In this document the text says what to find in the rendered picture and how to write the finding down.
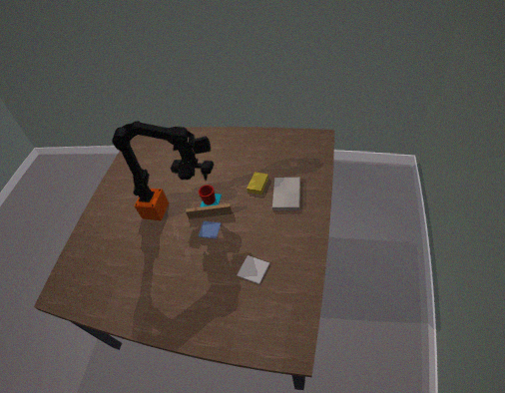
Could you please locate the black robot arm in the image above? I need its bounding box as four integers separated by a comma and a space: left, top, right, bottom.
112, 121, 211, 202

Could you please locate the red cup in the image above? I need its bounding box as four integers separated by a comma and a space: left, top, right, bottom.
199, 185, 216, 205

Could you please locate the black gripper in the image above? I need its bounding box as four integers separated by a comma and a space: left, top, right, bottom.
171, 152, 214, 181

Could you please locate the yellow block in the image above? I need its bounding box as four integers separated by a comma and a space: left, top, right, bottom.
247, 172, 268, 195

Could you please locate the brown wooden plank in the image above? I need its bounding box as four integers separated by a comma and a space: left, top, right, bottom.
186, 203, 233, 219

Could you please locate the grey square pad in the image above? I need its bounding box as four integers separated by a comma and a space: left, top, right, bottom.
237, 255, 270, 283

